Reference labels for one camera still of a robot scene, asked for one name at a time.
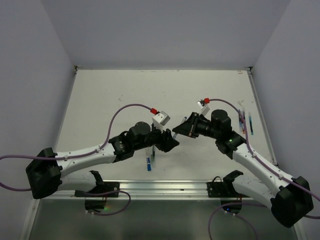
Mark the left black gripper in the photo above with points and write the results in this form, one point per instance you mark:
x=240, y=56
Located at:
x=166, y=138

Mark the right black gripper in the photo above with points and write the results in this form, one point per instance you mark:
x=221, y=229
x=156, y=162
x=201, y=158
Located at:
x=189, y=127

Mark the clear slim pen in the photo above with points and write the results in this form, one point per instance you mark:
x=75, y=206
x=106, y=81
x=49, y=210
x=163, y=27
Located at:
x=180, y=129

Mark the clear grey pen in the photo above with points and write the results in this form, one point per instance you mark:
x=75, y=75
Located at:
x=153, y=154

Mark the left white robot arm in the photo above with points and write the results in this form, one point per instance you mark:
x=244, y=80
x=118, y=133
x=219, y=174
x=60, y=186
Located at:
x=50, y=172

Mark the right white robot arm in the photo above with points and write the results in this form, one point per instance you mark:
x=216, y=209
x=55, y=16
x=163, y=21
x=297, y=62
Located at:
x=287, y=197

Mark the blue pen at right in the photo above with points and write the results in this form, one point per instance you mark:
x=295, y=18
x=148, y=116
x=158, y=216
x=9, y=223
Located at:
x=240, y=120

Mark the blue white pen far right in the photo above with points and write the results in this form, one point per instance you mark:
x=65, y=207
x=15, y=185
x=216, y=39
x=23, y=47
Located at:
x=251, y=123

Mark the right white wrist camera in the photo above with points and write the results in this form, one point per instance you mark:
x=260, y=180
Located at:
x=203, y=104

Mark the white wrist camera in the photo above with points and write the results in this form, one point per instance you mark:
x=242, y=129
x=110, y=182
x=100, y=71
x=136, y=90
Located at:
x=203, y=104
x=159, y=120

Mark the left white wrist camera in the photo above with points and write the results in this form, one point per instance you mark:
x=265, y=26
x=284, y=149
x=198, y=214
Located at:
x=159, y=120

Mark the aluminium front rail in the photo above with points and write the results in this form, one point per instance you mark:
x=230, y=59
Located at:
x=162, y=187

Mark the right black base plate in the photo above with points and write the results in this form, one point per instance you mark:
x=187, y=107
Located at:
x=216, y=189

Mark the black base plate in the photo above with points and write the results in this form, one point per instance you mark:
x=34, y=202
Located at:
x=216, y=189
x=110, y=188

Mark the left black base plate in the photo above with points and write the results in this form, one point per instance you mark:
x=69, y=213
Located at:
x=110, y=188

